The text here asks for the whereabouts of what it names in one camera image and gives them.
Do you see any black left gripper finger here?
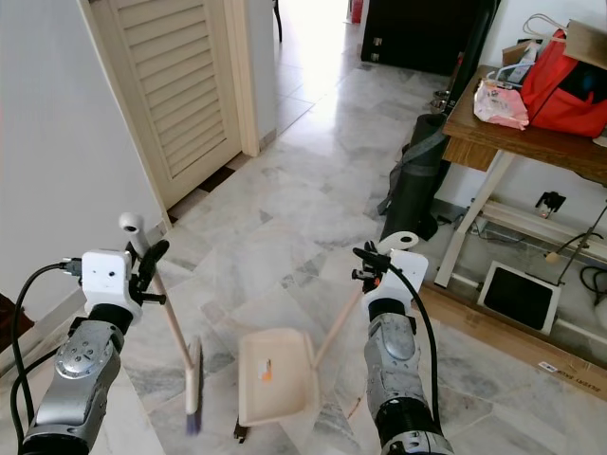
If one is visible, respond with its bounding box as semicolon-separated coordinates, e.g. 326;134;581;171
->
139;239;170;278

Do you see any cream dustpan with long handle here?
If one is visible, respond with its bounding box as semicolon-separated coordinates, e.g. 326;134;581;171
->
235;230;421;442

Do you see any rolled dark green mat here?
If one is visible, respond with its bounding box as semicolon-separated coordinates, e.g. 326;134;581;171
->
379;112;451;243

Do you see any white framed black panel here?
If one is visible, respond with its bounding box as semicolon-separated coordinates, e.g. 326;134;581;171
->
477;261;562;335

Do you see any wooden plank with label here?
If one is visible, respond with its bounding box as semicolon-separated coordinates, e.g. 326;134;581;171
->
422;284;607;399

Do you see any cream louvered door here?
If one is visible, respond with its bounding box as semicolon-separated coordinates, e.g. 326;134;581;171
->
90;0;262;211

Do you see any wooden work table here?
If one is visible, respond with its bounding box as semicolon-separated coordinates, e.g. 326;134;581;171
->
434;66;607;290

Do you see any pink plastic bag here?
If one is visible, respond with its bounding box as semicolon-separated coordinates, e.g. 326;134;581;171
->
474;79;530;131

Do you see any dark brown cabinet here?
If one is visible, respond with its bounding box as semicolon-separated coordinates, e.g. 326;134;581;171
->
360;0;499;77

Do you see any long black tube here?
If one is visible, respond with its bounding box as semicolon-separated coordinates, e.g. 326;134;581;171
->
451;0;502;115

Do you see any red fabric bag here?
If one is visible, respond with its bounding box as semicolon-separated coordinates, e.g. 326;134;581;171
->
520;28;607;138

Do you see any brown cardboard box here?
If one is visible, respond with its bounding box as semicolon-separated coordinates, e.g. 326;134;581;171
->
564;19;607;72

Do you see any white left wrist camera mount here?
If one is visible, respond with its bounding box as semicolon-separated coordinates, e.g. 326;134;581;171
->
81;249;136;314

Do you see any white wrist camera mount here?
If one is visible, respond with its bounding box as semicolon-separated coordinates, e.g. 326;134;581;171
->
81;249;136;314
365;249;430;309

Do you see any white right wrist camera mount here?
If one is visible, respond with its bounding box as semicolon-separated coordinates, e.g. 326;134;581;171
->
365;249;430;309

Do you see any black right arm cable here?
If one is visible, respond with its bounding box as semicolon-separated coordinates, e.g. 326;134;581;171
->
384;261;442;409

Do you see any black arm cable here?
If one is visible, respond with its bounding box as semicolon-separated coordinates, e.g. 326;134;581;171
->
384;261;442;409
9;261;82;446

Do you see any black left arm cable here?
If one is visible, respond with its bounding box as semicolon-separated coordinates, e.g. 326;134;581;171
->
9;261;82;446

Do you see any black wall plug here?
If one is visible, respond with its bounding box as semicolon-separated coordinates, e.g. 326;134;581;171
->
536;190;567;219

